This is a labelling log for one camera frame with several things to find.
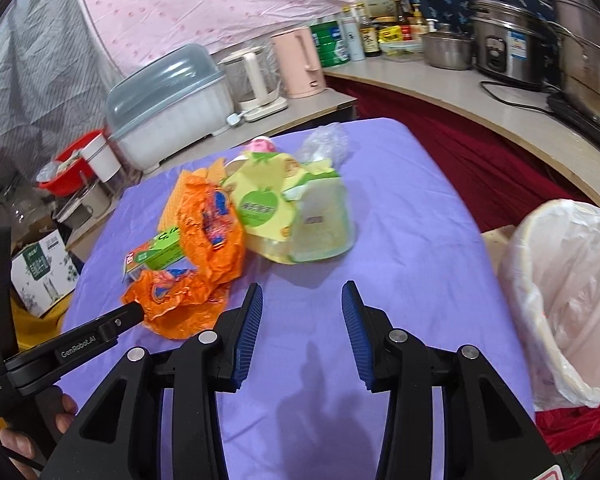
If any orange snack wrapper front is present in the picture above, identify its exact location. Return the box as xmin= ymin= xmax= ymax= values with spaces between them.
xmin=121 ymin=270 xmax=230 ymax=340

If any orange snack wrapper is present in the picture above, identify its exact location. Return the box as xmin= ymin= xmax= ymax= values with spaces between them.
xmin=121 ymin=270 xmax=230 ymax=340
xmin=178 ymin=174 xmax=246 ymax=285

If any small green snack box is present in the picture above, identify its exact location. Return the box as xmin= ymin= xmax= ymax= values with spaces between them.
xmin=122 ymin=226 xmax=184 ymax=281

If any yellow green snack bag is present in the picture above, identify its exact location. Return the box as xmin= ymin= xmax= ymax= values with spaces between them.
xmin=222 ymin=152 xmax=355 ymax=264

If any orange snack wrapper back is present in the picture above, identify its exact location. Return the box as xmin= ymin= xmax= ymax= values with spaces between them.
xmin=178 ymin=174 xmax=246 ymax=285

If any orange waffle cloth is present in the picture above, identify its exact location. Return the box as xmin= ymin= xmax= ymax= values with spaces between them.
xmin=157 ymin=157 xmax=226 ymax=232

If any trash bin with white liner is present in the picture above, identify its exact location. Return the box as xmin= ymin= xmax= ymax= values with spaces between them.
xmin=498 ymin=200 xmax=600 ymax=411

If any person's left hand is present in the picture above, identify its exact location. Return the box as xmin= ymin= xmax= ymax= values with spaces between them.
xmin=0 ymin=393 xmax=79 ymax=480

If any yellow fabric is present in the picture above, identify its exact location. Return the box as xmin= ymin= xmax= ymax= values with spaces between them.
xmin=0 ymin=292 xmax=73 ymax=430

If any white green cardboard box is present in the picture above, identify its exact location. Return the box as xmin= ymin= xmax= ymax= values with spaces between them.
xmin=10 ymin=231 xmax=79 ymax=318

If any small steel pot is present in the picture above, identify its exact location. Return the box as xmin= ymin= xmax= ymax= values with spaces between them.
xmin=54 ymin=180 xmax=111 ymax=230

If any red plastic basin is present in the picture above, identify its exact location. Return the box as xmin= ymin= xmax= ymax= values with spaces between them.
xmin=38 ymin=129 xmax=102 ymax=197

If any white cup blender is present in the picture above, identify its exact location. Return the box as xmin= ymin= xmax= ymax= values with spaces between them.
xmin=80 ymin=133 xmax=125 ymax=196

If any purple tablecloth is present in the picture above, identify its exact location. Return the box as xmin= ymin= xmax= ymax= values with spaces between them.
xmin=57 ymin=117 xmax=537 ymax=480

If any dish rack with grey lid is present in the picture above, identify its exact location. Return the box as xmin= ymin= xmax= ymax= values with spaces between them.
xmin=106 ymin=44 xmax=234 ymax=174

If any pink paper cup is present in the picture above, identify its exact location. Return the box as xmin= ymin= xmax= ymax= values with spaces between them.
xmin=244 ymin=136 xmax=277 ymax=153

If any red skirt cloth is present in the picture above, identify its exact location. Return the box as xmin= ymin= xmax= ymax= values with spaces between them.
xmin=326 ymin=76 xmax=591 ymax=232

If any grey striped cloth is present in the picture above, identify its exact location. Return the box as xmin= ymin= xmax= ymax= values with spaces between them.
xmin=0 ymin=0 xmax=117 ymax=182

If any clear crumpled plastic bag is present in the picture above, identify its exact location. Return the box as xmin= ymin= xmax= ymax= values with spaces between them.
xmin=296 ymin=122 xmax=349 ymax=168

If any white glass electric kettle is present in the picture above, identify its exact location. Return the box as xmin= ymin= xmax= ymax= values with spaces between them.
xmin=219 ymin=46 xmax=288 ymax=127

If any black induction cooker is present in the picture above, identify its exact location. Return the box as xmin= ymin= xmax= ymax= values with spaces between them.
xmin=546 ymin=92 xmax=600 ymax=149

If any pink electric kettle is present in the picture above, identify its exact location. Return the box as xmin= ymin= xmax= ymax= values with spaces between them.
xmin=271 ymin=26 xmax=326 ymax=99

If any green tin can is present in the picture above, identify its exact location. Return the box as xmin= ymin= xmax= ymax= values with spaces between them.
xmin=310 ymin=21 xmax=350 ymax=68

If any steel pot with lid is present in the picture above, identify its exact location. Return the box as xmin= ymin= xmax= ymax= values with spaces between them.
xmin=420 ymin=24 xmax=474 ymax=70

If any white slim bottle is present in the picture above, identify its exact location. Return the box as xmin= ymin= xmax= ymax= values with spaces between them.
xmin=340 ymin=6 xmax=365 ymax=62

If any clear food container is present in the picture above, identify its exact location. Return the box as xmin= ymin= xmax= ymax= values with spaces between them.
xmin=379 ymin=40 xmax=424 ymax=62

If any dark soy sauce bottle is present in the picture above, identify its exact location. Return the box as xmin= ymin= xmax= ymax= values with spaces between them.
xmin=355 ymin=3 xmax=381 ymax=58

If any silver rice cooker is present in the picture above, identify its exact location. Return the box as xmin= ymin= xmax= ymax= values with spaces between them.
xmin=471 ymin=0 xmax=554 ymax=90

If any large steel stockpot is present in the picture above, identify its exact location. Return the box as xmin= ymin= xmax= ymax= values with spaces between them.
xmin=552 ymin=0 xmax=600 ymax=127

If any yellow seasoning packet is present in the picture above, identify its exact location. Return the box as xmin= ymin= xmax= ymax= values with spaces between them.
xmin=378 ymin=25 xmax=404 ymax=44

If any white carton box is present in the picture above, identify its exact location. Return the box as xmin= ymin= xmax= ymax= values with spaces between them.
xmin=356 ymin=0 xmax=394 ymax=18

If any black power cable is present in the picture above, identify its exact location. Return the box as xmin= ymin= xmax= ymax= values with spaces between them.
xmin=479 ymin=80 xmax=556 ymax=114

